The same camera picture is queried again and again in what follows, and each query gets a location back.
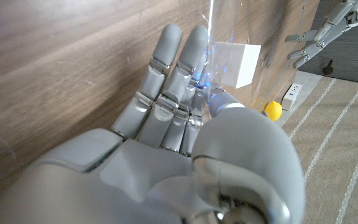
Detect white power strip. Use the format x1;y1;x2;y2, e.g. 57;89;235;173
280;83;303;111

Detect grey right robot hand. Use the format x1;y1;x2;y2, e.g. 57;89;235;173
0;23;306;224

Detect yellow lemon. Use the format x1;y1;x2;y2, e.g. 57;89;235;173
264;101;283;122

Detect black door handle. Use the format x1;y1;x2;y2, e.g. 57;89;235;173
321;58;335;76

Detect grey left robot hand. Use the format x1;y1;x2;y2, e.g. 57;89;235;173
284;0;358;70

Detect beige striped backdrop cloth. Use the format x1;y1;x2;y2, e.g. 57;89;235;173
278;70;358;224

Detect small white box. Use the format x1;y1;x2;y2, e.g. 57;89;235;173
213;41;262;90

